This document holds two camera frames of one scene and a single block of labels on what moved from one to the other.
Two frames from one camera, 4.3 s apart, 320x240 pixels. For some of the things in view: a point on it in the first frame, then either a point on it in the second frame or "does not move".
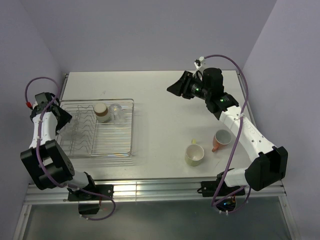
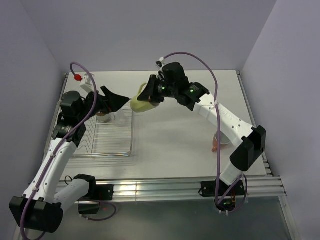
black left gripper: (65, 118) → (111, 102)
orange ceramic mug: (221, 138) does not move
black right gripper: (182, 86) → (148, 94)
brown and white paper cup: (102, 112) does not move
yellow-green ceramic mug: (194, 153) → (138, 106)
